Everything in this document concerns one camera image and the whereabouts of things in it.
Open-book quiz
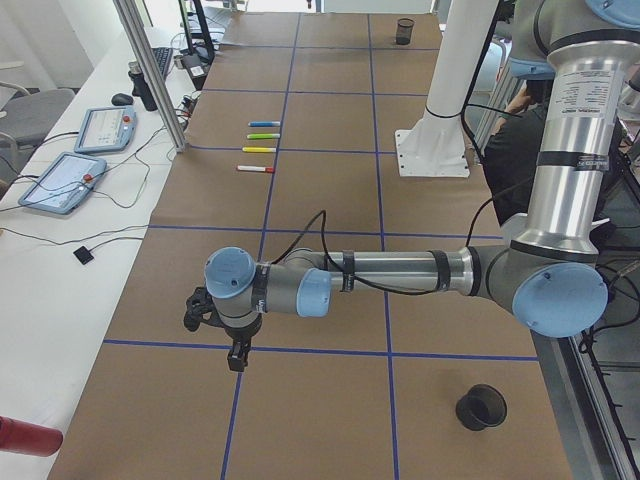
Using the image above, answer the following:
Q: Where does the white camera stand post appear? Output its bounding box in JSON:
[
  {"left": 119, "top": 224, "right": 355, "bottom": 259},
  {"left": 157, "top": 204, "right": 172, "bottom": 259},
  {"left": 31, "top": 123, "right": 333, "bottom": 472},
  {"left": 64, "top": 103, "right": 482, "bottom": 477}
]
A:
[{"left": 395, "top": 0, "right": 498, "bottom": 178}]

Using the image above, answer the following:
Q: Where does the grey office chair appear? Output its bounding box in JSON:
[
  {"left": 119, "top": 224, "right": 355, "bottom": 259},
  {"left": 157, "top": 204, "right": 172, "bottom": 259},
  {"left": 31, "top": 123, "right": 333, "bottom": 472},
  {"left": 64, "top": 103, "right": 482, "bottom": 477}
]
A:
[{"left": 1, "top": 81, "right": 75, "bottom": 169}]

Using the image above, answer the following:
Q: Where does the black keyboard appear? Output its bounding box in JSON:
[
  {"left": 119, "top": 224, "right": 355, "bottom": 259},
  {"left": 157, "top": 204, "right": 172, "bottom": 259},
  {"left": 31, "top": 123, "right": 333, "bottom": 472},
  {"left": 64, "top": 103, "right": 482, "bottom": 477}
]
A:
[{"left": 152, "top": 47, "right": 174, "bottom": 78}]

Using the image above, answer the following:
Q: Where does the seated person in black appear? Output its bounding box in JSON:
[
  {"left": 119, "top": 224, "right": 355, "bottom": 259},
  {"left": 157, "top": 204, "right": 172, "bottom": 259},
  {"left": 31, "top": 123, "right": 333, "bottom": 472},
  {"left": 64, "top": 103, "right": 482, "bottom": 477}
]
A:
[{"left": 482, "top": 80, "right": 553, "bottom": 225}]

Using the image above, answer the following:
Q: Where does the aluminium frame post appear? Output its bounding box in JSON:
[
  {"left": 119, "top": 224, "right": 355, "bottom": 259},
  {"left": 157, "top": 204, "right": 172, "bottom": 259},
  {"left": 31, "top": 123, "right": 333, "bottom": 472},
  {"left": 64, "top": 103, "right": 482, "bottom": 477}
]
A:
[{"left": 113, "top": 0, "right": 186, "bottom": 153}]

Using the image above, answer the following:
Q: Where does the yellow marker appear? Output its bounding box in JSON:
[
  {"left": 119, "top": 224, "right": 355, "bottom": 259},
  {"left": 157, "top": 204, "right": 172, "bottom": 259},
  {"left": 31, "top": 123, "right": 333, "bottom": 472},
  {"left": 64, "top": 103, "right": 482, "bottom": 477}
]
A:
[{"left": 242, "top": 146, "right": 277, "bottom": 154}]

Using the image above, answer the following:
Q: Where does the near teach pendant tablet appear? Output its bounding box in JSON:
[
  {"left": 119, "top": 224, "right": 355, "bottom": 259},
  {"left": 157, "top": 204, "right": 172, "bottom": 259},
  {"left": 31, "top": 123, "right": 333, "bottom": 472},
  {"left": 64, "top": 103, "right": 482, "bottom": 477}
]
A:
[{"left": 18, "top": 152, "right": 107, "bottom": 215}]

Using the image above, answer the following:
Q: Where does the red bottle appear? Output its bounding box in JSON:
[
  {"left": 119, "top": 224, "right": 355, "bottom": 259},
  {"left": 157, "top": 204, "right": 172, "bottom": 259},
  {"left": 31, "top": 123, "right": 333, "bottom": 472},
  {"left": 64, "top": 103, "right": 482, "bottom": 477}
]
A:
[{"left": 1, "top": 417, "right": 63, "bottom": 457}]

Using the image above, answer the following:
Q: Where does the far teach pendant tablet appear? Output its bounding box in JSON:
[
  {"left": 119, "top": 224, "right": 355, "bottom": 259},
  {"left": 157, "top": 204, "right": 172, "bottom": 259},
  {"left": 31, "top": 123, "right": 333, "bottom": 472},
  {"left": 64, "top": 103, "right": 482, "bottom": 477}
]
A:
[{"left": 74, "top": 106, "right": 137, "bottom": 154}]

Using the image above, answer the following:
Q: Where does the near black mesh pen cup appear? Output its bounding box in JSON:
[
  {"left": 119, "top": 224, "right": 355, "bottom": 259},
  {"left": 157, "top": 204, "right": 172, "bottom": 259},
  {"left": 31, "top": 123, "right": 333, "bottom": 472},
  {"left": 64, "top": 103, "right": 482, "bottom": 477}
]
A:
[{"left": 455, "top": 384, "right": 507, "bottom": 431}]

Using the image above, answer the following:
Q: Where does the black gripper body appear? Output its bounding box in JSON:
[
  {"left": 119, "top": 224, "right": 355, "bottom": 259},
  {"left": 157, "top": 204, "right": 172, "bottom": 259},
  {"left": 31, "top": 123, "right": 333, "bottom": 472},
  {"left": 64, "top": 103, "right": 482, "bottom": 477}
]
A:
[{"left": 224, "top": 319, "right": 262, "bottom": 356}]

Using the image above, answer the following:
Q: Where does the black mesh pen cup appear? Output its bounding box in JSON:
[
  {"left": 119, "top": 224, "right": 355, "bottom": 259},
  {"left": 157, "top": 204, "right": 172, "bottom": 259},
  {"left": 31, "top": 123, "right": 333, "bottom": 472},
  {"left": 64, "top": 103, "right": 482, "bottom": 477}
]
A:
[
  {"left": 395, "top": 18, "right": 415, "bottom": 46},
  {"left": 455, "top": 384, "right": 507, "bottom": 431}
]

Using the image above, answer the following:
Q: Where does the teach pendant tablet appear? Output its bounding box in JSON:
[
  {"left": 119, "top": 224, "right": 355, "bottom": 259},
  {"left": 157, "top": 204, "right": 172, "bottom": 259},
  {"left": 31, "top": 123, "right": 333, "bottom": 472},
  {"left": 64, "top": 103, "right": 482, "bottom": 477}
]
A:
[
  {"left": 18, "top": 152, "right": 107, "bottom": 215},
  {"left": 74, "top": 106, "right": 137, "bottom": 154}
]

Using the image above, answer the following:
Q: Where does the small black square sensor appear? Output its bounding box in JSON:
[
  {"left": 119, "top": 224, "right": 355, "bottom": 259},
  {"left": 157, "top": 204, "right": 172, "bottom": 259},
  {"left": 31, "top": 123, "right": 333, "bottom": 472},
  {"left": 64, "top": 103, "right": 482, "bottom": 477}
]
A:
[{"left": 73, "top": 246, "right": 94, "bottom": 265}]

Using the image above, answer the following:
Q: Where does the blue marker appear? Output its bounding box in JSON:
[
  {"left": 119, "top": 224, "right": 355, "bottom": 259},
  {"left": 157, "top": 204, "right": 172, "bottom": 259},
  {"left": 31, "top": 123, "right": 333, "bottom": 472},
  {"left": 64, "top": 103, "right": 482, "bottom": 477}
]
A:
[{"left": 248, "top": 121, "right": 281, "bottom": 128}]

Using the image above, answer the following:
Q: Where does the red capped white marker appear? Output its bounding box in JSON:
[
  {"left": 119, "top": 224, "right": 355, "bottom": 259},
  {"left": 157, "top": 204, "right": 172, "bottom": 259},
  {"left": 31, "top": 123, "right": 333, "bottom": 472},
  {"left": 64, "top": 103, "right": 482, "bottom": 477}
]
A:
[{"left": 236, "top": 165, "right": 275, "bottom": 174}]

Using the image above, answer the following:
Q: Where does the green marker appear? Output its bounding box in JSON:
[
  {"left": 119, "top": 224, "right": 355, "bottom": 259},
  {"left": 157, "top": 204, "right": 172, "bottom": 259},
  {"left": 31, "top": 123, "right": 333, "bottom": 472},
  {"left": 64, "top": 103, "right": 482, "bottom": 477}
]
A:
[{"left": 246, "top": 132, "right": 281, "bottom": 140}]

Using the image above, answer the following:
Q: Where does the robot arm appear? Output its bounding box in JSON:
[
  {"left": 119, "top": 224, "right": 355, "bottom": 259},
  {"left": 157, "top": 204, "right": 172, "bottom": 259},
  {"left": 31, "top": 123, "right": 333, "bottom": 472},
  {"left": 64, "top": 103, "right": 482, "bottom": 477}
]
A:
[{"left": 184, "top": 1, "right": 639, "bottom": 372}]

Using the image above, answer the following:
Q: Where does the black computer mouse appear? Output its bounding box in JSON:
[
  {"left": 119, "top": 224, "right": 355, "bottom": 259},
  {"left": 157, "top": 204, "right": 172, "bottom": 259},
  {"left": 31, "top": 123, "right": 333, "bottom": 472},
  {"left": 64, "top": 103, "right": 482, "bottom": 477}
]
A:
[{"left": 111, "top": 93, "right": 134, "bottom": 106}]

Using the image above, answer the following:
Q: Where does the far black mesh pen cup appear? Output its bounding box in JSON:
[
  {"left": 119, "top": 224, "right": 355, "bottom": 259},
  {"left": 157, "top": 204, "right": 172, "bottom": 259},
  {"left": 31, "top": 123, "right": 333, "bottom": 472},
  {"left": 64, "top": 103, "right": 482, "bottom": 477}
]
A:
[{"left": 395, "top": 18, "right": 415, "bottom": 46}]

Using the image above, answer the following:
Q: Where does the black monitor stand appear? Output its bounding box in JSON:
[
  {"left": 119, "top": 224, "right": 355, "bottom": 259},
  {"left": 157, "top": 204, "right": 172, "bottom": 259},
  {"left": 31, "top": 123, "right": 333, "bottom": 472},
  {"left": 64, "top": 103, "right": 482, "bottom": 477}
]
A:
[{"left": 174, "top": 0, "right": 223, "bottom": 91}]

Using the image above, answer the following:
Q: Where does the black water bottle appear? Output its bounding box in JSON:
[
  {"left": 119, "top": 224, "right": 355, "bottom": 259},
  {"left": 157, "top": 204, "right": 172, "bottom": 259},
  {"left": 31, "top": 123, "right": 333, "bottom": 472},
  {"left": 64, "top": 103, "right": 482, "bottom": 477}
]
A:
[{"left": 128, "top": 61, "right": 158, "bottom": 111}]

